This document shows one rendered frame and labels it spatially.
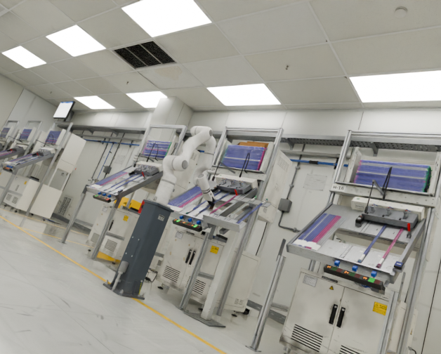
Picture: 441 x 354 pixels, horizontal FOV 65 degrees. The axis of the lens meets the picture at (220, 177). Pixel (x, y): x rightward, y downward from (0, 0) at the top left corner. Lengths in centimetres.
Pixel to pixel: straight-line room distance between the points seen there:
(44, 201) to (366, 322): 600
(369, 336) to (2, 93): 1037
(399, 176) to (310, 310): 119
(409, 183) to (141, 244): 202
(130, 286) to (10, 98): 909
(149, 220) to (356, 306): 156
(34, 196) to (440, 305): 631
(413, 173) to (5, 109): 1015
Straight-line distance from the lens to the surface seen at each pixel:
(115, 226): 439
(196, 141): 290
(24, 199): 712
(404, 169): 291
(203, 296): 320
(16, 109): 1128
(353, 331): 259
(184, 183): 463
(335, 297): 264
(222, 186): 342
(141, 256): 268
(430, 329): 416
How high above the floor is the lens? 48
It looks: 12 degrees up
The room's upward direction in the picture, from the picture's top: 20 degrees clockwise
